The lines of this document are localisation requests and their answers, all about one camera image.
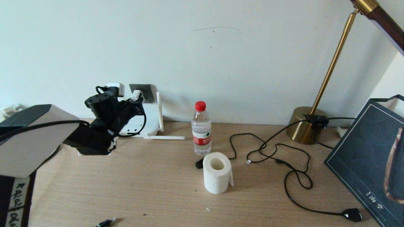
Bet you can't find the thin white power cable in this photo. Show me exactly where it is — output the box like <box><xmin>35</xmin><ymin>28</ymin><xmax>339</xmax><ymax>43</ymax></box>
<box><xmin>78</xmin><ymin>139</ymin><xmax>115</xmax><ymax>157</ymax></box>

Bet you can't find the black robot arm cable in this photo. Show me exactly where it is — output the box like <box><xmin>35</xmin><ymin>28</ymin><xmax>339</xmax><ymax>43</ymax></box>
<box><xmin>0</xmin><ymin>86</ymin><xmax>147</xmax><ymax>137</ymax></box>

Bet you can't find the white wifi router with antennas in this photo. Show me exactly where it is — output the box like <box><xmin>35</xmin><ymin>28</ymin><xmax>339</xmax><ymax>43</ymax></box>
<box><xmin>118</xmin><ymin>92</ymin><xmax>185</xmax><ymax>140</ymax></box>

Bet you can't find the clear water bottle red cap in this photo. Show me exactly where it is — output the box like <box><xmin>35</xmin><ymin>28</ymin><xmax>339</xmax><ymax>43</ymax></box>
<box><xmin>192</xmin><ymin>101</ymin><xmax>212</xmax><ymax>155</ymax></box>

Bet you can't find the long black cable with plugs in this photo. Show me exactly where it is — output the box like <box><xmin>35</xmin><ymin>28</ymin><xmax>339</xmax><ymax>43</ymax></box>
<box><xmin>195</xmin><ymin>133</ymin><xmax>363</xmax><ymax>222</ymax></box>

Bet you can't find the brass desk lamp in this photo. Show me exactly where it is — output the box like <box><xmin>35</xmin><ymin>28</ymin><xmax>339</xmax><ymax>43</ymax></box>
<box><xmin>286</xmin><ymin>0</ymin><xmax>404</xmax><ymax>145</ymax></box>

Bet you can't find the white toilet paper roll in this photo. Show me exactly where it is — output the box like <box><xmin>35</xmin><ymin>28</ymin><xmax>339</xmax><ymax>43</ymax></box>
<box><xmin>203</xmin><ymin>152</ymin><xmax>234</xmax><ymax>194</ymax></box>

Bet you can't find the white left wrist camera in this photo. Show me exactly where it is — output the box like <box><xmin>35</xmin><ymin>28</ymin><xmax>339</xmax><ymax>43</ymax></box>
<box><xmin>107</xmin><ymin>83</ymin><xmax>125</xmax><ymax>97</ymax></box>

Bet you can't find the clear plastic packet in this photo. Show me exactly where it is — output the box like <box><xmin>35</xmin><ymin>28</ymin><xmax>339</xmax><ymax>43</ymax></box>
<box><xmin>0</xmin><ymin>104</ymin><xmax>22</xmax><ymax>119</ymax></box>

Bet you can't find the small black connector front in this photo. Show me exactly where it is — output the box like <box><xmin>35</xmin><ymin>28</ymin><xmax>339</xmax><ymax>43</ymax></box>
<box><xmin>95</xmin><ymin>216</ymin><xmax>117</xmax><ymax>227</ymax></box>

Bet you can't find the grey wall socket plate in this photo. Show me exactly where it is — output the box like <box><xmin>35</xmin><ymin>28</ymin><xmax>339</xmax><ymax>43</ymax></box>
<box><xmin>129</xmin><ymin>84</ymin><xmax>155</xmax><ymax>103</ymax></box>

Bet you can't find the dark teal paper gift bag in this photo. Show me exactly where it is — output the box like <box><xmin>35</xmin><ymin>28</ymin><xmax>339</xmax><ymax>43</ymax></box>
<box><xmin>324</xmin><ymin>95</ymin><xmax>404</xmax><ymax>227</ymax></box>

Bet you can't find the black cable with silver tip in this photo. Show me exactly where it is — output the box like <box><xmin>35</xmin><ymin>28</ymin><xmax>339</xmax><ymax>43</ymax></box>
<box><xmin>246</xmin><ymin>119</ymin><xmax>311</xmax><ymax>165</ymax></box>

